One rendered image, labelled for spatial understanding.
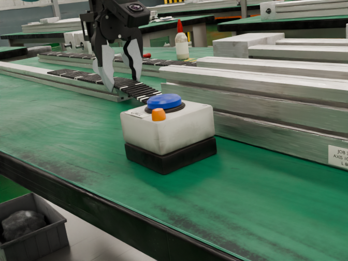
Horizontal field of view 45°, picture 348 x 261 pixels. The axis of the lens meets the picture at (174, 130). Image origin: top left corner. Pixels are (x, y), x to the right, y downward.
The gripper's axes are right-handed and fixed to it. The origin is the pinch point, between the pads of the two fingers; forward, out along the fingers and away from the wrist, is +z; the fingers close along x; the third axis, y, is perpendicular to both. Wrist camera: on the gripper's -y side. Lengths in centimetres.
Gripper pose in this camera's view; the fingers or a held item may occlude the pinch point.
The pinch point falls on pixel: (125, 83)
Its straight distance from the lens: 82.3
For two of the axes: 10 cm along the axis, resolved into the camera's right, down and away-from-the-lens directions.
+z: 1.2, 9.5, 3.0
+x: -7.9, 2.8, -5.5
